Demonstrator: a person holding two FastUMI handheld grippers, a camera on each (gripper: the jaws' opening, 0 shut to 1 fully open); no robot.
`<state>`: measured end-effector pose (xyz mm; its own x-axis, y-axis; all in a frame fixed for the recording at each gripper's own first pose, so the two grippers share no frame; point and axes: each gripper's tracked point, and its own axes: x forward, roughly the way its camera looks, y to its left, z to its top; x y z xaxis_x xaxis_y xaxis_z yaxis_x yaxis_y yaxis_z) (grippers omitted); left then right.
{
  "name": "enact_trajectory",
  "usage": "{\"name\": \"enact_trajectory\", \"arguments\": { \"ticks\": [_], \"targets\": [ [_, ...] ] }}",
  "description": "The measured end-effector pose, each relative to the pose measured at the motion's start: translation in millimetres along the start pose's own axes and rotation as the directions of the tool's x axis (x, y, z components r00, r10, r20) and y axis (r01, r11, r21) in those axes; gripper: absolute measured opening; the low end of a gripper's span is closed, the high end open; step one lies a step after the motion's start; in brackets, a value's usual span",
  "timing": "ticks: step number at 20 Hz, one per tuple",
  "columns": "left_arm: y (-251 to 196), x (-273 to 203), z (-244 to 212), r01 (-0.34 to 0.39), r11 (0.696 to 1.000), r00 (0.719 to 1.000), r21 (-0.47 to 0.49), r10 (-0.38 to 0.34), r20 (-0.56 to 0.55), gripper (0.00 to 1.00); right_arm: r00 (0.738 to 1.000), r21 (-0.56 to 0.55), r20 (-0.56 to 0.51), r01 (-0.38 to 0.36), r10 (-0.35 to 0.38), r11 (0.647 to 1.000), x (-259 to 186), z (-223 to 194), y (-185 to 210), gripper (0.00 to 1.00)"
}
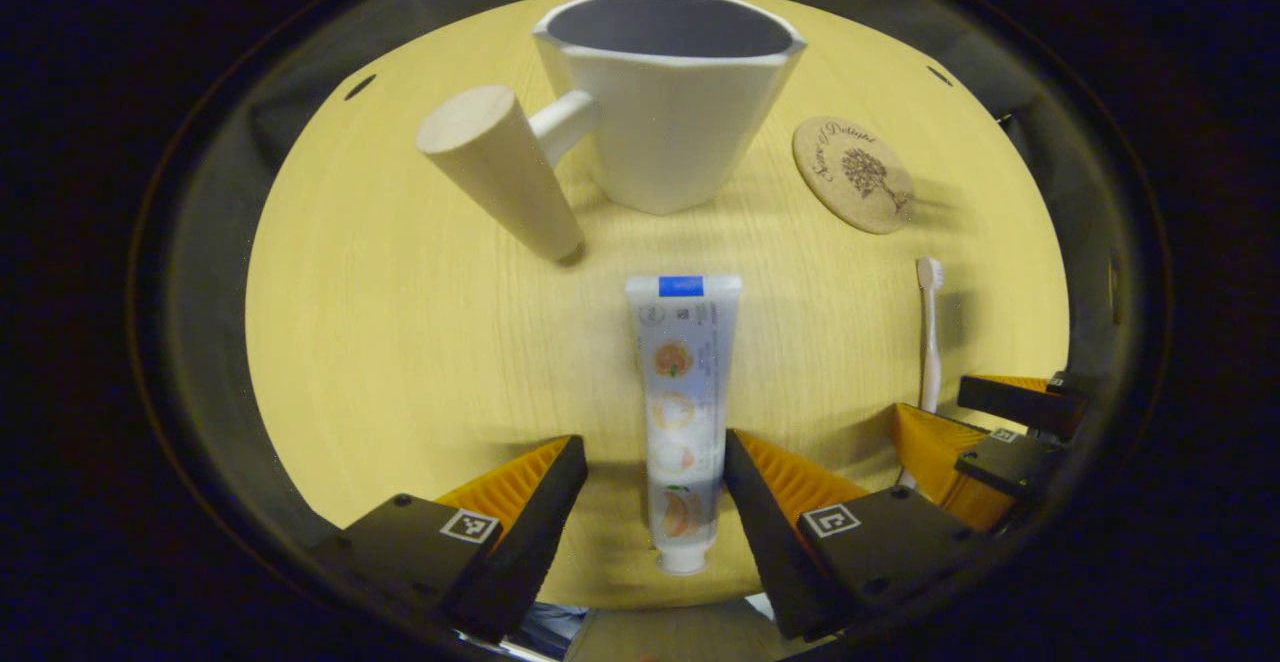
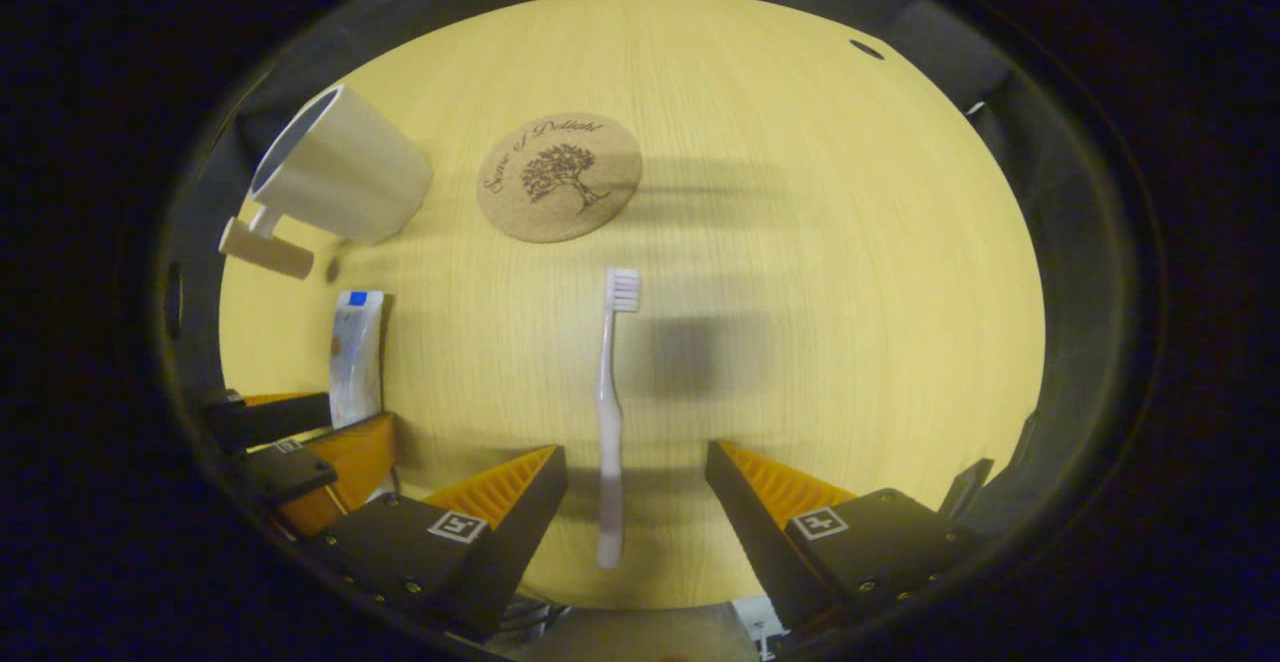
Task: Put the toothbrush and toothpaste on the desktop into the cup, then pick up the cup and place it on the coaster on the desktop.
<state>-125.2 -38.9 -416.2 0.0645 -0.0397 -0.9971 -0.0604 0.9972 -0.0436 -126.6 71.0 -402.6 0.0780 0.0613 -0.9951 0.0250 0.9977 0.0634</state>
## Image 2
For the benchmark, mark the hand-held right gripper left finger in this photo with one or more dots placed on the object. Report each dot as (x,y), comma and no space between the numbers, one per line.
(520,542)

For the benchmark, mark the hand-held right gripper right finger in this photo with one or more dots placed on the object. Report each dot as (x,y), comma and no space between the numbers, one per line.
(760,542)

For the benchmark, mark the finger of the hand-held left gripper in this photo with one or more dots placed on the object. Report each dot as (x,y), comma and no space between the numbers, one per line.
(270,420)
(345,467)

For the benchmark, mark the white toothpaste tube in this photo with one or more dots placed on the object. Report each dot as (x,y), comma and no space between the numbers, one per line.
(356,362)

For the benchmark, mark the white toothbrush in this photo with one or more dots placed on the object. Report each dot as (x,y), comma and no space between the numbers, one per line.
(608,412)

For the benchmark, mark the white cup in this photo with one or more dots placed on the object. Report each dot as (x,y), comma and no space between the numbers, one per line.
(350,177)

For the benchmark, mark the round cork coaster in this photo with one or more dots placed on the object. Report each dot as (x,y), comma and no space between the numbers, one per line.
(558,178)

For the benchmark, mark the white plastic object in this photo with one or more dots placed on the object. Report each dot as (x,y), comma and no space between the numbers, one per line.
(760,627)

